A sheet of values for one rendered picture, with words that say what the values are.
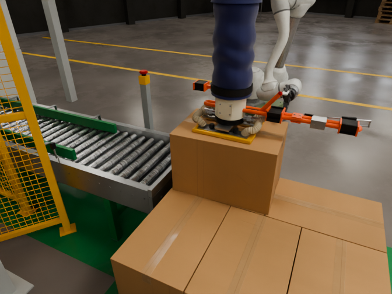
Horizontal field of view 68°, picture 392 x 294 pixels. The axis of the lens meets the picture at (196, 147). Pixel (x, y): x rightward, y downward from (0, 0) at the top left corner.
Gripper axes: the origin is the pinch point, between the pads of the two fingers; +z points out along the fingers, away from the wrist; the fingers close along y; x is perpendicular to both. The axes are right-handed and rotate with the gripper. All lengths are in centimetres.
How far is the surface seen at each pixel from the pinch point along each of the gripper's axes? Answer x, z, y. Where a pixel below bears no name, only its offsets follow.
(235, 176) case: 14.3, 33.7, 31.4
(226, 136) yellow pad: 22.5, 28.4, 10.8
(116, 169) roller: 101, 33, 53
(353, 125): -35.4, 17.0, -2.9
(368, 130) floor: -77, -231, 108
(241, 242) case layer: 2, 57, 53
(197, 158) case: 37, 35, 25
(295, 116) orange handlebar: -9.4, 16.7, -1.8
